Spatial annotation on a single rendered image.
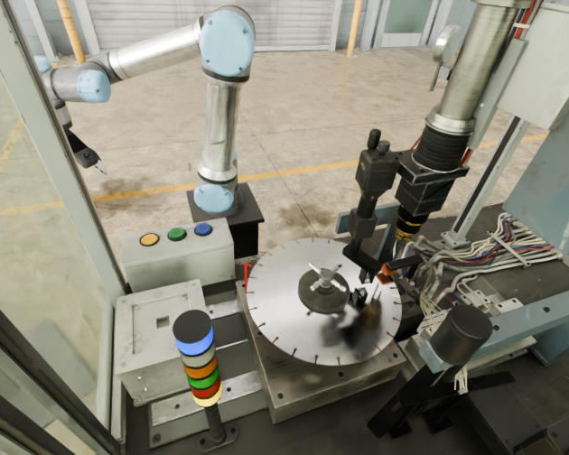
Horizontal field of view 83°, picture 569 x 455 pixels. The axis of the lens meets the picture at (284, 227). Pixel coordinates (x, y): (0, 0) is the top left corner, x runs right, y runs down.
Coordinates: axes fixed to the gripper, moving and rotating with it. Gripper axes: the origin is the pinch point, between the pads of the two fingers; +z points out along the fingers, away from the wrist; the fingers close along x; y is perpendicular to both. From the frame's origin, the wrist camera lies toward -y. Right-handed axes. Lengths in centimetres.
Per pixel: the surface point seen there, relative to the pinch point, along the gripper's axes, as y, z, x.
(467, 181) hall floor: -114, 91, -258
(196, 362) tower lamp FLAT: -75, -20, 30
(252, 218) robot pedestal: -39, 16, -32
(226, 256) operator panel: -49, 6, -5
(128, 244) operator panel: -29.2, 1.2, 9.0
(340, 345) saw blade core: -88, -4, 8
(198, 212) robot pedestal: -20.7, 16.3, -23.9
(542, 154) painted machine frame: -102, -40, -10
